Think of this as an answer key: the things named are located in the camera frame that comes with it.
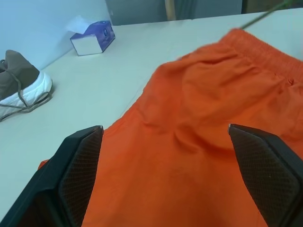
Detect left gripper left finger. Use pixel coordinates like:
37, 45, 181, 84
0, 125, 104, 227

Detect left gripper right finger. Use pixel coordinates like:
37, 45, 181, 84
227, 123, 303, 227

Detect olive green wire hanger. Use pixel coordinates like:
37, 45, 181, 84
241, 0, 294, 30

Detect purple and white tissue box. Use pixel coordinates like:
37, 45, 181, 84
66, 15, 116, 57

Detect orange fabric shorts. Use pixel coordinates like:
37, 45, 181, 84
39, 27, 303, 227

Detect taupe sneaker with white sole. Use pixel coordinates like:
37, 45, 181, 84
0, 49, 53, 122

